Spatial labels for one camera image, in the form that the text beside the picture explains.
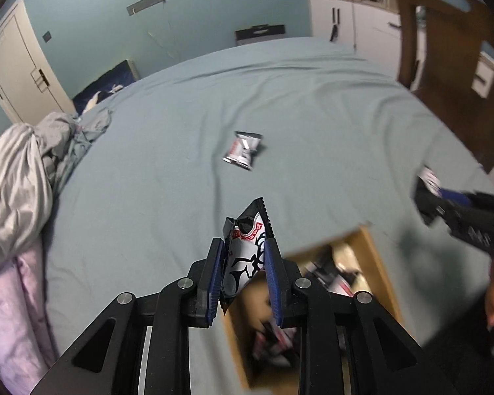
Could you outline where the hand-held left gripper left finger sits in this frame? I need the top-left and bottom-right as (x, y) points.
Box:
(31, 236), (225, 395)

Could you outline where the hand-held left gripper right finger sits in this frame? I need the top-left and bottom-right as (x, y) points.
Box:
(263, 239), (441, 395)

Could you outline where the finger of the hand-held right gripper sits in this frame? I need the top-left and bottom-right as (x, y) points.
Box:
(414, 183), (478, 227)

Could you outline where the black white snack packet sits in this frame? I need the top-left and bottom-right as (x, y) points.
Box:
(219, 197), (277, 317)
(418, 166), (443, 194)
(223, 131), (266, 171)

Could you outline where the heap of black snack packets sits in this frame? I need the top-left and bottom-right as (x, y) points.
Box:
(251, 245), (369, 369)

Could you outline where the brown cardboard box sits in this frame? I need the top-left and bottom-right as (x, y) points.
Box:
(222, 224), (404, 391)

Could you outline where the bed with teal sheet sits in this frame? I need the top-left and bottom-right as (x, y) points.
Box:
(41, 36), (494, 391)

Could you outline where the white drawer unit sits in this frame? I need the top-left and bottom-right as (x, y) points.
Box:
(471, 49), (494, 99)

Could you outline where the brown wooden chair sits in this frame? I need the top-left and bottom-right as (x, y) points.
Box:
(393, 0), (494, 173)

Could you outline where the white cabinet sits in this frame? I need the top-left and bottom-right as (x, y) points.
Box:
(309, 0), (404, 79)

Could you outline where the lilac blanket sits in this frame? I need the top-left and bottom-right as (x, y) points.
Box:
(0, 247), (60, 391)

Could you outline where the grey crumpled duvet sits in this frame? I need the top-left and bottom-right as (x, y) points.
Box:
(0, 109), (114, 280)

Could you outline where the navy fabric bin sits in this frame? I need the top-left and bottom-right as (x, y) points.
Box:
(72, 60), (141, 114)

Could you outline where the white door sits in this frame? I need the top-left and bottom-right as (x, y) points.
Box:
(0, 0), (77, 124)

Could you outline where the thin wall cable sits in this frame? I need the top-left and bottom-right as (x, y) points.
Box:
(148, 31), (182, 58)

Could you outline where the grey wall shelf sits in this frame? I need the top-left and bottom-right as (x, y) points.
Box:
(126, 0), (168, 15)

